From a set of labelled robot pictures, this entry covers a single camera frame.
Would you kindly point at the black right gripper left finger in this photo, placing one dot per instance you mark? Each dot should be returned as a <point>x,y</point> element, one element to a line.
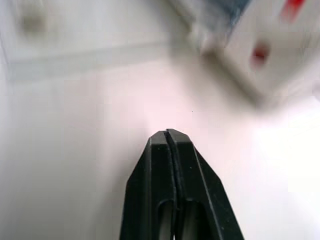
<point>150,187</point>

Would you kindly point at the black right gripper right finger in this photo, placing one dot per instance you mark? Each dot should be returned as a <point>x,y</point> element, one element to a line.
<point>200,190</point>

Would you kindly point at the white box with red marks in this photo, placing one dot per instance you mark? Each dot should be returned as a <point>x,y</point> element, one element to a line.
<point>255,42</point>

